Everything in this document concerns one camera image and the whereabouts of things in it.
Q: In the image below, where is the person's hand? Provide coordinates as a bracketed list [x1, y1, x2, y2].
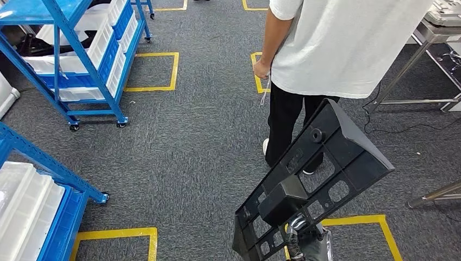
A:
[252, 59, 271, 80]

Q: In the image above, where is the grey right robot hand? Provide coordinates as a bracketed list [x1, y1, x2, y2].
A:
[285, 214, 333, 261]

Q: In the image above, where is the thin white cord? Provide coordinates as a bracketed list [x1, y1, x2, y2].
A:
[260, 72, 272, 106]

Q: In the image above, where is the black plastic plate frame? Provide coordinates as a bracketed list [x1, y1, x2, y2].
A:
[232, 98, 396, 261]

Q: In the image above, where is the stainless steel workbench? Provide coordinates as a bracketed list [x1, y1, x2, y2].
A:
[407, 180, 461, 210]

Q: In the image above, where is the person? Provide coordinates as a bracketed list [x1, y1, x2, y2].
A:
[252, 0, 437, 176]

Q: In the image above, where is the white plastic bin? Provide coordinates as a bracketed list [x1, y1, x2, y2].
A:
[54, 47, 127, 102]
[16, 183, 66, 261]
[118, 13, 139, 55]
[36, 0, 127, 46]
[0, 161, 57, 261]
[21, 16, 115, 74]

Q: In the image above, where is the blue plastic bin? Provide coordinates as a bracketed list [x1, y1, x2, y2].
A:
[36, 34, 120, 89]
[112, 2, 135, 40]
[36, 187, 90, 261]

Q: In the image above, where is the steel table with items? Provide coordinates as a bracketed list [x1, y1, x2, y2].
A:
[364, 18, 461, 113]

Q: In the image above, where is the blue wheeled metal rack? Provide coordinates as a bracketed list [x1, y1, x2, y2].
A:
[0, 122, 110, 261]
[0, 0, 151, 132]

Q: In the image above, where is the white rounded object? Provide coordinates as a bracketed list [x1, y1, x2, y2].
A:
[0, 72, 21, 120]

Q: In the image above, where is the black floor cable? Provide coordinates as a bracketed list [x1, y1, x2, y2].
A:
[362, 82, 461, 136]

